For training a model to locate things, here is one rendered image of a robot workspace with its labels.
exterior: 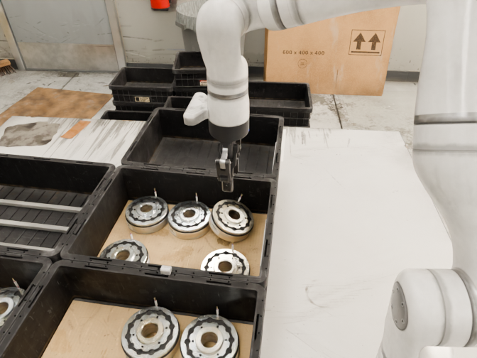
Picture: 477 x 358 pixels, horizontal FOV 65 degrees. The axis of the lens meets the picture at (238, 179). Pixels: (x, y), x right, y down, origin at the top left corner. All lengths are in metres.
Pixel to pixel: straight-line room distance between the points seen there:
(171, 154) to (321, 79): 2.40
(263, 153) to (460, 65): 0.77
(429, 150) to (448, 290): 0.16
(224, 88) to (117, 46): 3.20
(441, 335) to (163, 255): 0.57
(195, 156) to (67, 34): 2.95
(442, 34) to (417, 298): 0.30
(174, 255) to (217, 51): 0.47
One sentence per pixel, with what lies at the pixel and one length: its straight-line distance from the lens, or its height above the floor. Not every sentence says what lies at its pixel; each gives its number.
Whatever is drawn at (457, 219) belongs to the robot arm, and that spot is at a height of 1.18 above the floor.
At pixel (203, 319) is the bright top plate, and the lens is 0.74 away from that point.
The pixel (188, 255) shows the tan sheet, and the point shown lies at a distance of 0.87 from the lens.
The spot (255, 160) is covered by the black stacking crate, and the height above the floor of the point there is 0.83.
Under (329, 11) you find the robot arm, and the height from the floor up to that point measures 1.35.
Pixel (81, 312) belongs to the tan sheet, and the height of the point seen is 0.83.
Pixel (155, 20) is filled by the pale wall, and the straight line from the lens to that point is 3.66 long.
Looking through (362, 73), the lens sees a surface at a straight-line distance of 3.46.
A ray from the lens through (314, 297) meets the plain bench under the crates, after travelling 0.97.
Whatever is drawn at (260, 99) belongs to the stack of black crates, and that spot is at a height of 0.49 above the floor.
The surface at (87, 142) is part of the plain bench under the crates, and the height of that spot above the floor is 0.70.
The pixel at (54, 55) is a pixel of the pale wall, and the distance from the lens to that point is 4.12.
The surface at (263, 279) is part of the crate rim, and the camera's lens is 0.70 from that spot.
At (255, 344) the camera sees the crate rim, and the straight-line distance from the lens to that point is 0.63.
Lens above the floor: 1.50
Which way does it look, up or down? 39 degrees down
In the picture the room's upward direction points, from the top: straight up
